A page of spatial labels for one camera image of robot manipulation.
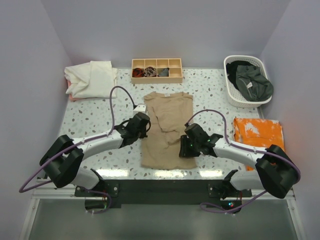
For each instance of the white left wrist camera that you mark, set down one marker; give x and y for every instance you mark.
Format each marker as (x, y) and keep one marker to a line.
(140, 108)

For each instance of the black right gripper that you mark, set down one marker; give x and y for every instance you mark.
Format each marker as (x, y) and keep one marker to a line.
(186, 150)

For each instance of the beige t-shirt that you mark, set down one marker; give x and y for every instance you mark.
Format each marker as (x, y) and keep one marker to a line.
(168, 114)

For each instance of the cream folded t-shirt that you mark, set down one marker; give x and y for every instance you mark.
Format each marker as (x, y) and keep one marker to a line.
(94, 79)

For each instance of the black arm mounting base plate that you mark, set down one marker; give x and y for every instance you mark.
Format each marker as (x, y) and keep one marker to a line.
(118, 192)

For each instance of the black garment in basket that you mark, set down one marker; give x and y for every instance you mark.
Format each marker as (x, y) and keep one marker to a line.
(231, 70)

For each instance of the orange black rolled sock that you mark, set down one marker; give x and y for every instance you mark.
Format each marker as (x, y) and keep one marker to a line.
(138, 72)

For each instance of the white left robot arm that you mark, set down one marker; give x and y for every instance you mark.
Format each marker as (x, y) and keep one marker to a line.
(62, 162)

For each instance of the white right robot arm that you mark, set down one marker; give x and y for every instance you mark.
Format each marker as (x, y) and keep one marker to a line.
(273, 171)

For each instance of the aluminium frame rail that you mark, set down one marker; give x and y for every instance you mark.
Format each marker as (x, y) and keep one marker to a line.
(56, 214)

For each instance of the dark green t-shirt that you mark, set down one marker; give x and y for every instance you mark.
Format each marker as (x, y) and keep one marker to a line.
(253, 86)

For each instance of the pink folded t-shirt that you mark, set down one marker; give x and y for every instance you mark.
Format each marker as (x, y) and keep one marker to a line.
(73, 98)

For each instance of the orange tie-dye folded t-shirt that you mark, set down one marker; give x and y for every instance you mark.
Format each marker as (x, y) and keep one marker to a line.
(258, 132)

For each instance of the brown patterned rolled sock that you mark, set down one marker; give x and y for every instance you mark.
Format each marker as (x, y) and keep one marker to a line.
(150, 72)

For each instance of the grey rolled sock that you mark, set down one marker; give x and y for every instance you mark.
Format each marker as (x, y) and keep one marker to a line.
(163, 72)

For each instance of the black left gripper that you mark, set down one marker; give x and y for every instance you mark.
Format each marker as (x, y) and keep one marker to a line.
(144, 125)

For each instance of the wooden compartment organizer box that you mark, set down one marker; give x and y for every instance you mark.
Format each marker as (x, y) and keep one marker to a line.
(174, 65)

